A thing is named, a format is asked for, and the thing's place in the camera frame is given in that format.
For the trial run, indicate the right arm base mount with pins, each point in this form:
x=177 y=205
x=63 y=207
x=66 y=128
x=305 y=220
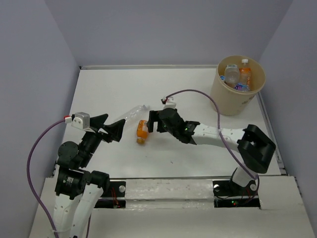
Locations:
x=227 y=194

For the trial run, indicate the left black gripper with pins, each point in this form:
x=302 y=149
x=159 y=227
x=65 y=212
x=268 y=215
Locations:
x=115 y=129

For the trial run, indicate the orange juice bottle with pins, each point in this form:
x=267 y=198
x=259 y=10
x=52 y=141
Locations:
x=142 y=132

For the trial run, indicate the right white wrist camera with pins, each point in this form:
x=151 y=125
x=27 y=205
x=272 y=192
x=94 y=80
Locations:
x=168 y=102

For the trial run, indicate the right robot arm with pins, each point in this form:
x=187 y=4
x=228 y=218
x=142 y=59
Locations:
x=254 y=146

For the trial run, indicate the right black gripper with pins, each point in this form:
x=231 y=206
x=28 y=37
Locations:
x=154 y=115

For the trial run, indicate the blue cap water bottle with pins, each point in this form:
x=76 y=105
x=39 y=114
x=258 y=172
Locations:
x=241 y=87

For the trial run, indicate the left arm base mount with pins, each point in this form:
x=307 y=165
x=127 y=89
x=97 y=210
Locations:
x=114 y=198

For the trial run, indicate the clear crushed bottle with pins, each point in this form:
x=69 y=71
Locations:
x=134 y=115

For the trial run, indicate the beige plastic bin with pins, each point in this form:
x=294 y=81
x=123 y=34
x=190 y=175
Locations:
x=231 y=102

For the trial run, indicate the green label water bottle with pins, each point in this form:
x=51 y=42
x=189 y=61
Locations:
x=232 y=75

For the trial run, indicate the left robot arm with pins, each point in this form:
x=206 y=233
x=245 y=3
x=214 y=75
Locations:
x=77 y=191

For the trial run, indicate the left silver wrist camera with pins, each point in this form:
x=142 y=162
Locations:
x=81 y=121

